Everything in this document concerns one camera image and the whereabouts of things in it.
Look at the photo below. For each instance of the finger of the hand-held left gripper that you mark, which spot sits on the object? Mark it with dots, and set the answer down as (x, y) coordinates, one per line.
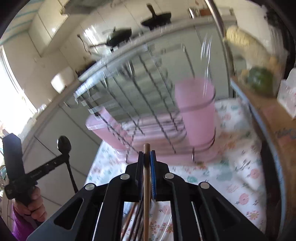
(49, 165)

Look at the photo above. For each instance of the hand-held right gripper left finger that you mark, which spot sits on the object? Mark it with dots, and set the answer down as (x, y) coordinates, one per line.
(139, 176)

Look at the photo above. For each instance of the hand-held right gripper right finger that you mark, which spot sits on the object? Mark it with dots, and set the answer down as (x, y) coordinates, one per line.
(152, 176)

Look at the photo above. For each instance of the black spoon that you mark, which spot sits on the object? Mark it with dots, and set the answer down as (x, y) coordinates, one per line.
(64, 144)

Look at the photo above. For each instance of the light brown wooden chopstick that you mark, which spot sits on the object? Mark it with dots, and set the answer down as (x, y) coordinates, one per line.
(146, 208)

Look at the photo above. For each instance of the dark brown chopstick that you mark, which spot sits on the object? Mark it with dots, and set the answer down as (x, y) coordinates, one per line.
(137, 220)

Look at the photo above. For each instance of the pink plastic cup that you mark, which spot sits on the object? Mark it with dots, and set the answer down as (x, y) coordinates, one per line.
(196, 111)

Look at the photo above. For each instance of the person's left forearm purple sleeve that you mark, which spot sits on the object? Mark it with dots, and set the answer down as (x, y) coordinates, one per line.
(20, 224)

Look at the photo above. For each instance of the person's left hand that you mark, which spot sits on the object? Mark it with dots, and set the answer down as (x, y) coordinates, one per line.
(38, 206)

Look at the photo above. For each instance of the window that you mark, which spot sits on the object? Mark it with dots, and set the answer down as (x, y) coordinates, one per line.
(13, 92)

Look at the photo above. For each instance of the floral tablecloth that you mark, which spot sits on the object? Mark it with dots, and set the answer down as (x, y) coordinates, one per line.
(231, 173)

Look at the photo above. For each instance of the white pot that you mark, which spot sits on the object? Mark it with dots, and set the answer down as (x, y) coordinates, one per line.
(62, 81)

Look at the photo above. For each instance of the wooden shelf board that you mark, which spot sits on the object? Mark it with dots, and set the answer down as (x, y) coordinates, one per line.
(275, 129)

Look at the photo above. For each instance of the gas stove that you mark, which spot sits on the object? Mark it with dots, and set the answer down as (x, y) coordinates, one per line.
(138, 34)

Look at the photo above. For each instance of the dark green vegetable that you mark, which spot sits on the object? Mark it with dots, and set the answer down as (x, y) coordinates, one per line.
(260, 80)

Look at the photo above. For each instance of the metal shelf pole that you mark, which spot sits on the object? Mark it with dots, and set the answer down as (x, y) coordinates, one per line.
(222, 34)

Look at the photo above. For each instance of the white carton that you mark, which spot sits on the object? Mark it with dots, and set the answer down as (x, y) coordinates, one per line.
(288, 95)

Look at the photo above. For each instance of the pale yellow bag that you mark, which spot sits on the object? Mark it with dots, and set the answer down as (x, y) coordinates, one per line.
(247, 46)

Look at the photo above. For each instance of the grey range hood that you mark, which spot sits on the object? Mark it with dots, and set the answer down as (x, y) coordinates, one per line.
(77, 6)

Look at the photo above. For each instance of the metal seasoning container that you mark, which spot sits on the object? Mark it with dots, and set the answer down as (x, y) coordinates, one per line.
(194, 12)

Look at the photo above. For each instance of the white wall cabinets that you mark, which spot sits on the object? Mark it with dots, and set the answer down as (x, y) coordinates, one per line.
(46, 23)

